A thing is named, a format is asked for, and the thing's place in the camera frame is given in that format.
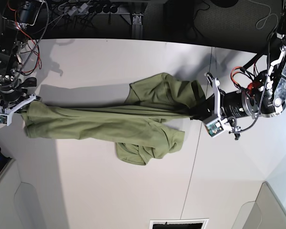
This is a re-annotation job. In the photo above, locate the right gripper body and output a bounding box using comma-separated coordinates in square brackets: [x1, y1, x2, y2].
[0, 77, 37, 108]

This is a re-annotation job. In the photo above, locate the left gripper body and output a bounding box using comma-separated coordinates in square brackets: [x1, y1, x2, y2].
[189, 95, 215, 121]

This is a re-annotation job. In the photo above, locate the green t-shirt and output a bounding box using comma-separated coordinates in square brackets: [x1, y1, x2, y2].
[21, 73, 205, 166]

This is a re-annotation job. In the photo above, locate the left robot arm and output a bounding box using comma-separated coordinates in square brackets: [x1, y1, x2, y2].
[190, 1, 286, 121]

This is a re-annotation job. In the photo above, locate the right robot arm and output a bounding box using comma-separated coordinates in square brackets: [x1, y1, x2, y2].
[0, 0, 50, 109]

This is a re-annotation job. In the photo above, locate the grey chair left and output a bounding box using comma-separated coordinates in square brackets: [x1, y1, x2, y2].
[0, 159, 47, 229]

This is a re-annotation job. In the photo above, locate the grey chair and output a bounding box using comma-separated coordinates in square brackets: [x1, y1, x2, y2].
[0, 159, 47, 229]
[232, 182, 286, 229]

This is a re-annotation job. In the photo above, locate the grey chair right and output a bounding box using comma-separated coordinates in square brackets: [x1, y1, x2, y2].
[232, 182, 286, 229]

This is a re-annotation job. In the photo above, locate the black power strip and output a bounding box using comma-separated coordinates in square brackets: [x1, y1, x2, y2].
[87, 0, 130, 15]

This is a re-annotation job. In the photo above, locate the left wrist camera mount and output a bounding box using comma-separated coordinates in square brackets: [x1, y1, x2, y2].
[203, 72, 240, 140]

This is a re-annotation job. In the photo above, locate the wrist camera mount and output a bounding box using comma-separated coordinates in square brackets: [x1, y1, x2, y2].
[0, 94, 41, 126]
[203, 72, 240, 140]

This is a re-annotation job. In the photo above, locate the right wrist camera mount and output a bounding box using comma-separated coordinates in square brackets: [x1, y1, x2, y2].
[0, 94, 41, 126]

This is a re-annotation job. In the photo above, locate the aluminium table leg post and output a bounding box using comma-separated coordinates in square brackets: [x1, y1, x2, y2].
[132, 14, 143, 40]

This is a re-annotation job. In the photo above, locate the grey coiled cable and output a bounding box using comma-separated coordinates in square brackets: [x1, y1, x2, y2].
[255, 0, 279, 30]

